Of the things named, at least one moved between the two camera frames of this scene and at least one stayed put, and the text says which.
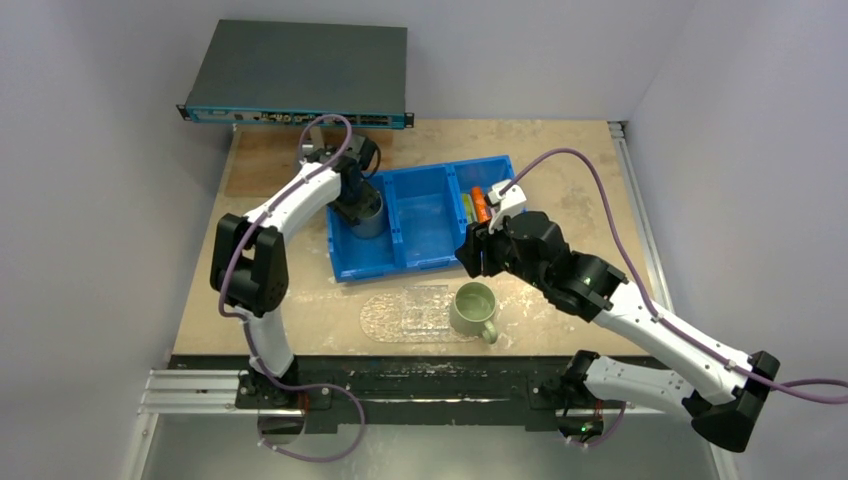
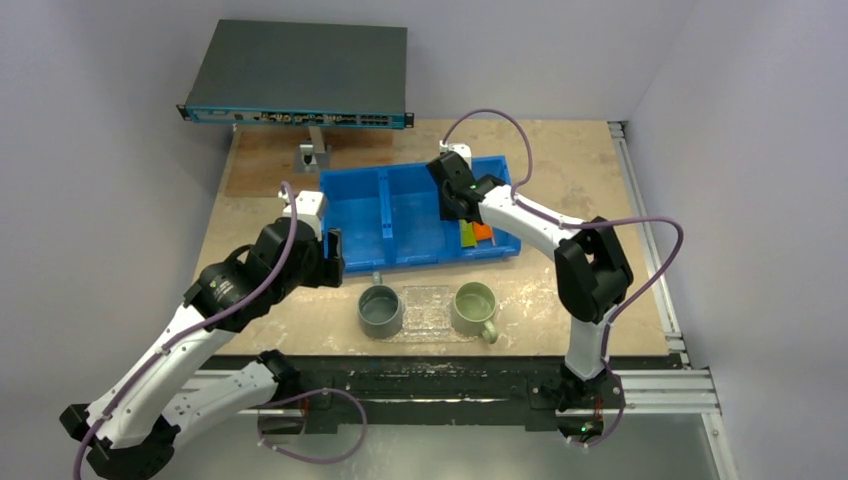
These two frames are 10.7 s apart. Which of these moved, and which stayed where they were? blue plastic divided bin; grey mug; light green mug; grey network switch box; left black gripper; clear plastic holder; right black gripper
Moved: right black gripper; left black gripper; grey mug
Stayed: blue plastic divided bin; grey network switch box; clear plastic holder; light green mug
